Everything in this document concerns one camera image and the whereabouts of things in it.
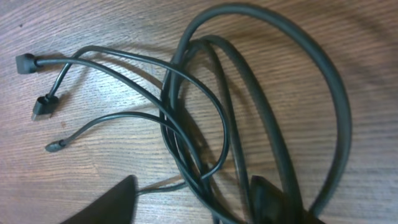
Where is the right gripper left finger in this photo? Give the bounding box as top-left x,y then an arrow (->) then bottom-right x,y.
62,175 -> 137,224

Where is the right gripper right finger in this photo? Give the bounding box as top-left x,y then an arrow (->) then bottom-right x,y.
250,175 -> 325,224

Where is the black cable bundle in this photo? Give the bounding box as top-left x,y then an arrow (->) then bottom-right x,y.
15,2 -> 353,224

